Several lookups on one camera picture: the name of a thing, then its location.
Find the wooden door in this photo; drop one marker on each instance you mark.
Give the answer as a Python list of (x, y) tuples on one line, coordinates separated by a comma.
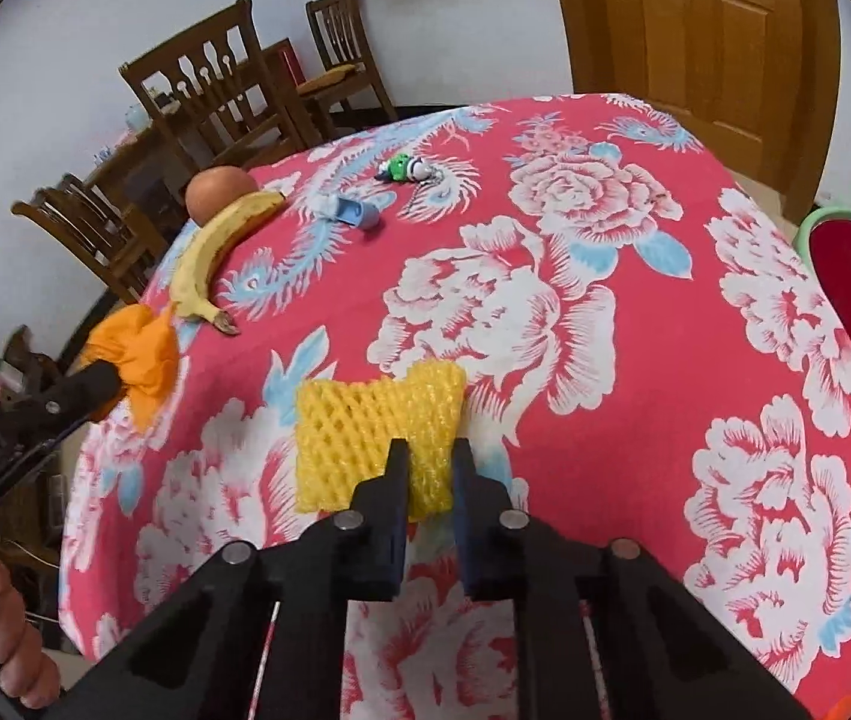
[(755, 80)]

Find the yellow banana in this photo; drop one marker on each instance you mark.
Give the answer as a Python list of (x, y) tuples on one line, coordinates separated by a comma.
[(211, 243)]

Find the low wooden chair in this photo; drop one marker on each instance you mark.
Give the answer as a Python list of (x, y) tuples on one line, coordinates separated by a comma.
[(118, 243)]

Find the far wooden chair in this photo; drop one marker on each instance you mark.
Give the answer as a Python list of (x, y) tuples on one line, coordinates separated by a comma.
[(348, 64)]

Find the wooden dining table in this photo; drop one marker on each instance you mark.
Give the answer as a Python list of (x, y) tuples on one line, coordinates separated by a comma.
[(242, 114)]

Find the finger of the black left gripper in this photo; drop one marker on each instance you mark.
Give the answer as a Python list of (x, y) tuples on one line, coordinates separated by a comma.
[(35, 425)]

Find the green white toy keychain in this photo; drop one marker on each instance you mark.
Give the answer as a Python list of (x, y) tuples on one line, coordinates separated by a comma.
[(407, 168)]

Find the yellow foam fruit net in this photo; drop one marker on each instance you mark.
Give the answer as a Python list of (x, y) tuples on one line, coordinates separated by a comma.
[(344, 431)]

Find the red floral tablecloth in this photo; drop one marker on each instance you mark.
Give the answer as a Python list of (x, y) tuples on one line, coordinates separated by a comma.
[(646, 357)]

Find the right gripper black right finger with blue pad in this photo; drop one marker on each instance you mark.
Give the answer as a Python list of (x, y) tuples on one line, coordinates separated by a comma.
[(504, 554)]

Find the orange round fruit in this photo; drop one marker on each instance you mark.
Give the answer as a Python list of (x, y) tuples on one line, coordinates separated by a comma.
[(212, 190)]

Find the near wooden chair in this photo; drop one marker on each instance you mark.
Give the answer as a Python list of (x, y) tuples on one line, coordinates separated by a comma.
[(229, 31)]

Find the person's left hand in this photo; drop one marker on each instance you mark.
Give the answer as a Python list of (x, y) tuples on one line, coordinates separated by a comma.
[(27, 675)]

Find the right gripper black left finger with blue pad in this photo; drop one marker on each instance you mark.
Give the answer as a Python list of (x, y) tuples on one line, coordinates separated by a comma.
[(351, 555)]

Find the light blue small clip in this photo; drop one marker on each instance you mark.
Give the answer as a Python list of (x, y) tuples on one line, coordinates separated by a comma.
[(351, 212)]

